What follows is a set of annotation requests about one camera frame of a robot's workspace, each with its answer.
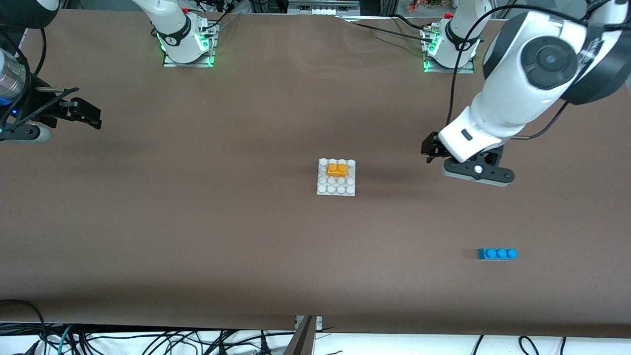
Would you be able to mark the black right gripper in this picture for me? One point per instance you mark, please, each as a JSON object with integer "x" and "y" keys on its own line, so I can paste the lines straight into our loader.
{"x": 42, "y": 104}

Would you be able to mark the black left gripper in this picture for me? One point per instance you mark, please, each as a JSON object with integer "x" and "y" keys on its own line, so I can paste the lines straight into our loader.
{"x": 431, "y": 144}

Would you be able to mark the yellow two-stud block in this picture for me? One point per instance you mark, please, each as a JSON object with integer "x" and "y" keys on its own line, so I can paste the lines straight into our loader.
{"x": 336, "y": 171}

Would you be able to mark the white studded base plate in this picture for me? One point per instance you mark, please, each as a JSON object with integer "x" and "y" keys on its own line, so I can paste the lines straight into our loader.
{"x": 336, "y": 187}

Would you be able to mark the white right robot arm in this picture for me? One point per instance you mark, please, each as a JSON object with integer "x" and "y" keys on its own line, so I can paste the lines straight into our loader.
{"x": 175, "y": 29}

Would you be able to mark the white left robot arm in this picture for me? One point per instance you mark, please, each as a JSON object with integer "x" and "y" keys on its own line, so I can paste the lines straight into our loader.
{"x": 512, "y": 98}

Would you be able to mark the blue three-stud block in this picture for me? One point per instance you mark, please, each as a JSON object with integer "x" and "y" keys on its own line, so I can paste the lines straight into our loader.
{"x": 495, "y": 255}

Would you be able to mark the brown table cover sheet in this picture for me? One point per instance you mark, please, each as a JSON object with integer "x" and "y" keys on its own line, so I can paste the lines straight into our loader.
{"x": 315, "y": 98}

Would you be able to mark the grey white power strip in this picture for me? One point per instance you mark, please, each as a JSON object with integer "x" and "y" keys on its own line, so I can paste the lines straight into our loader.
{"x": 323, "y": 10}

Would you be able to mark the dark metal pole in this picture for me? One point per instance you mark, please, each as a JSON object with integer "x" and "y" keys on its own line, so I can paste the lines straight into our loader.
{"x": 301, "y": 342}

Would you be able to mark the small metal bracket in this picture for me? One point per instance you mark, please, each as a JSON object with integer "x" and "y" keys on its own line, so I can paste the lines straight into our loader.
{"x": 319, "y": 323}

